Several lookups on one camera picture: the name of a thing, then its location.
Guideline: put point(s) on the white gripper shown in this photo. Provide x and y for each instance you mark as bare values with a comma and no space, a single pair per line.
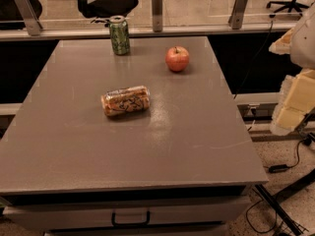
304,43

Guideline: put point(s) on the green soda can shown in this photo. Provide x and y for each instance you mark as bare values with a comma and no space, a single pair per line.
119,35

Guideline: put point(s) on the red apple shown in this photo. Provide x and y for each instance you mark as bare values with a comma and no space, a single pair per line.
177,58

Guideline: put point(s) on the black metal stand leg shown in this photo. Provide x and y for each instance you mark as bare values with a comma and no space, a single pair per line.
284,194

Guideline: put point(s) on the black office chair centre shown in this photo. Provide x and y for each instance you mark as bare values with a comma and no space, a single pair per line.
105,9

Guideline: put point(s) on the grey cabinet drawer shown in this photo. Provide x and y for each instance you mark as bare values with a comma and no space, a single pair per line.
98,215

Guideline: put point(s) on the black power adapter with cable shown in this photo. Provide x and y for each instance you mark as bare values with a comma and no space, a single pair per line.
284,167

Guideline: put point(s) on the grey metal bracket right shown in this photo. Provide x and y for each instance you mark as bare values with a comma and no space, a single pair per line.
236,18

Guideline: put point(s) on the grey metal bracket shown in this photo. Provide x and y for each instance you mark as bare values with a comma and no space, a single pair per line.
236,18
30,19
157,15

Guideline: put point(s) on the grey metal bracket centre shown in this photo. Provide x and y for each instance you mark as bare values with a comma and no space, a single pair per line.
157,15

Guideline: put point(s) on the black drawer handle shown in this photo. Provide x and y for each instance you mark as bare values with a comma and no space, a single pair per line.
130,218

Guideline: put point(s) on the grey metal bracket left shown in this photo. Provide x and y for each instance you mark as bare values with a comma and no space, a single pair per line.
30,19

